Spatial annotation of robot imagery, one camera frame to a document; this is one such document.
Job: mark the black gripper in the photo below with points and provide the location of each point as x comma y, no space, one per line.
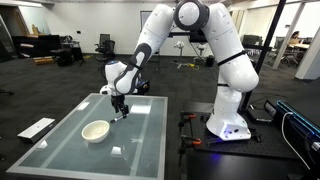
117,101

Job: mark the black marker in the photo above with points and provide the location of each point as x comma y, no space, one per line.
117,119

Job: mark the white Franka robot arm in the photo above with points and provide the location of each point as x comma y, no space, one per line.
233,76

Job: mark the white ceramic bowl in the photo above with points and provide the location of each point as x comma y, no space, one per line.
96,131

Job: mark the black box with blue light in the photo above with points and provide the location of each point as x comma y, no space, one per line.
144,87

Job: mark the black office chair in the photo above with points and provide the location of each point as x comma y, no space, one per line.
105,46

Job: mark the black stool with equipment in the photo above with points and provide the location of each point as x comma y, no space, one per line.
66,53

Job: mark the white tripod stand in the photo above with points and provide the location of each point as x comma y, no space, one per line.
180,50

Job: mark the flat white box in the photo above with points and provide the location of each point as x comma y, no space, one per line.
36,129

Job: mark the wooden pallet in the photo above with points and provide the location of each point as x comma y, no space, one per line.
44,60

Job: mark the black waste bin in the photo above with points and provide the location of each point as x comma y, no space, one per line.
210,61

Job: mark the flat black device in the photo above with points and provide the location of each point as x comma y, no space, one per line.
259,115

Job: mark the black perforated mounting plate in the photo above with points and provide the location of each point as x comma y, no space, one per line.
266,148

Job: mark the black slanted pole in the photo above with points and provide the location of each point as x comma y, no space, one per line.
266,50

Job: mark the black computer with blue strip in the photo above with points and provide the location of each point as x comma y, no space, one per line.
296,120

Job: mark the white slanted column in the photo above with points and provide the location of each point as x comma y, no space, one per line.
288,33

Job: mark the seated person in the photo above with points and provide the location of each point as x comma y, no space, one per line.
295,36

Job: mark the framed wall picture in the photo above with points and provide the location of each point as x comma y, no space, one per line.
143,16

